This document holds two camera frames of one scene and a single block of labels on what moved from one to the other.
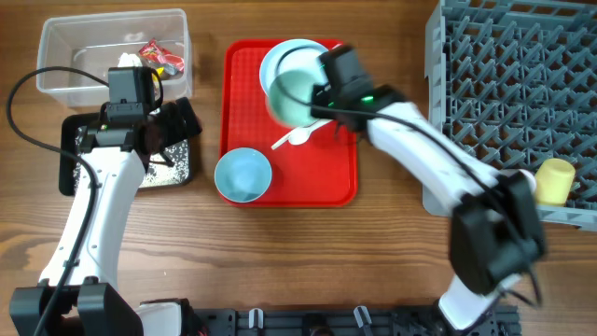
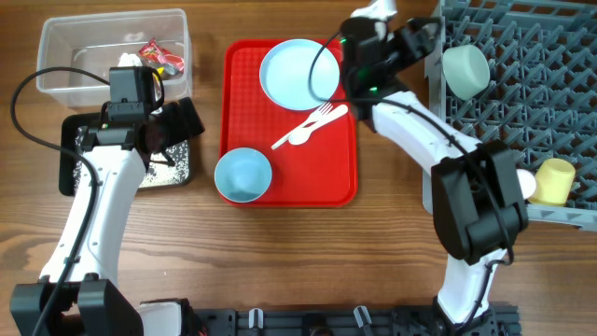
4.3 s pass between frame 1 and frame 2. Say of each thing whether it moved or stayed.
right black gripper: moved
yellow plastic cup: stayed
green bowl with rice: moved
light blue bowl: stayed
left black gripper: stayed
